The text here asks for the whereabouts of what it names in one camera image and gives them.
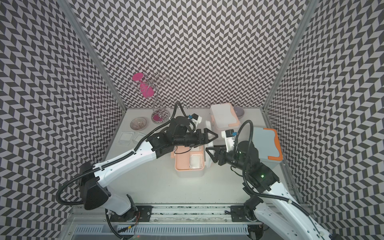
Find white first aid box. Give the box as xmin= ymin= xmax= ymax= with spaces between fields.
xmin=170 ymin=119 xmax=215 ymax=178
xmin=210 ymin=103 xmax=241 ymax=131

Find blue first aid kit box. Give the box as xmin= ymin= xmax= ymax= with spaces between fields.
xmin=253 ymin=127 xmax=283 ymax=170

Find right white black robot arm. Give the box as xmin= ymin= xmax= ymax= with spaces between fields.
xmin=206 ymin=120 xmax=341 ymax=240

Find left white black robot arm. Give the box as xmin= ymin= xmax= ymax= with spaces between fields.
xmin=56 ymin=102 xmax=219 ymax=221

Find pink inner tray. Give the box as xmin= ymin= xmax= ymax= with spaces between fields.
xmin=171 ymin=146 xmax=206 ymax=172

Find small grey round bowl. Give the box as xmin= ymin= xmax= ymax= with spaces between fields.
xmin=234 ymin=106 xmax=245 ymax=119

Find small clear glass bowl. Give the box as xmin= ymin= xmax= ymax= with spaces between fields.
xmin=130 ymin=117 xmax=147 ymax=131

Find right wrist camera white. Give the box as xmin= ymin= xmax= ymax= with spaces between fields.
xmin=222 ymin=130 xmax=237 ymax=153

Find silver wire stand pink ornaments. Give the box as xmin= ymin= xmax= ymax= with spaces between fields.
xmin=132 ymin=72 xmax=170 ymax=125

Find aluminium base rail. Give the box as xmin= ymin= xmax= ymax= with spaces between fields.
xmin=67 ymin=203 xmax=319 ymax=226

